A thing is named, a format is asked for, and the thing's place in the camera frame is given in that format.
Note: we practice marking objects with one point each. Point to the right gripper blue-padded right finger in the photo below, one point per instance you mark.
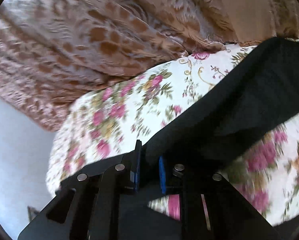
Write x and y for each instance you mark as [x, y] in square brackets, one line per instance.
[169, 180]

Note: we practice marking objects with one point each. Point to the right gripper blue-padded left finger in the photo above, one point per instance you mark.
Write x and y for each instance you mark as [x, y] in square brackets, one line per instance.
[132, 161]

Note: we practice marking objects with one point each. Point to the black pants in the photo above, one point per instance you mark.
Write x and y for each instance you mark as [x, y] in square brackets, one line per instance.
[260, 93]

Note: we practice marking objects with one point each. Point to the white floral bedspread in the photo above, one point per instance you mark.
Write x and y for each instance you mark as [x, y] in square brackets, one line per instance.
[108, 123]

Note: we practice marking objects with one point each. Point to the brown floral curtain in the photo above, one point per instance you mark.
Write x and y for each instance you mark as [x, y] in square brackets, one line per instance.
[54, 51]

